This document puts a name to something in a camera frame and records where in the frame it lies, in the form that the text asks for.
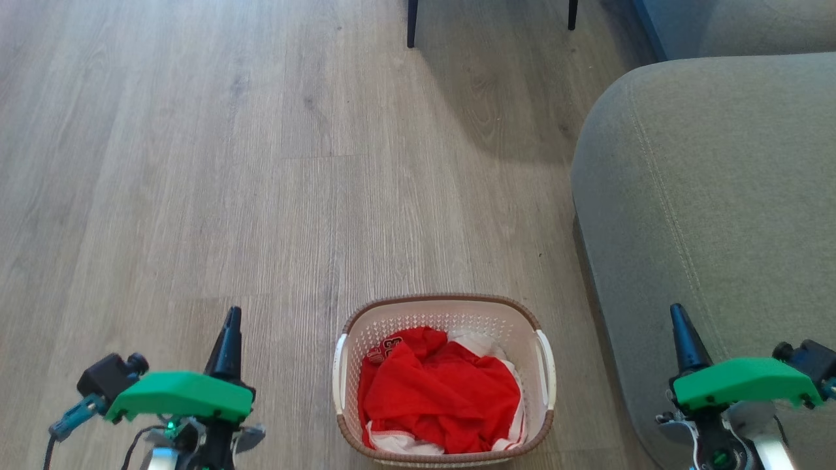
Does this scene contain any white perforated plastic laundry basket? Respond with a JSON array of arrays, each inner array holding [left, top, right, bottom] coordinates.
[[332, 293, 557, 468]]

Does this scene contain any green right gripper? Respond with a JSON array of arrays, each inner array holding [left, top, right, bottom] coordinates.
[[670, 304, 824, 412]]

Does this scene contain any red jersey garment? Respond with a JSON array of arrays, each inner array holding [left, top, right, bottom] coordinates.
[[357, 326, 523, 455]]

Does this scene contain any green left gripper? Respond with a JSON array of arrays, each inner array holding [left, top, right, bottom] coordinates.
[[104, 307, 254, 424]]

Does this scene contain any teal plug camera cable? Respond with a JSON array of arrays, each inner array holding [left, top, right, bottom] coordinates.
[[43, 394, 108, 470]]

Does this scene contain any white garment with red trim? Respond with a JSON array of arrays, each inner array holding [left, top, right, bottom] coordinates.
[[364, 330, 527, 456]]

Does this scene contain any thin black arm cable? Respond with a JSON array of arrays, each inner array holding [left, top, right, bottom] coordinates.
[[121, 424, 167, 470]]

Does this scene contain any grey fabric sofa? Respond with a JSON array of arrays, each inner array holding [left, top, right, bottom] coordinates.
[[571, 0, 836, 470]]

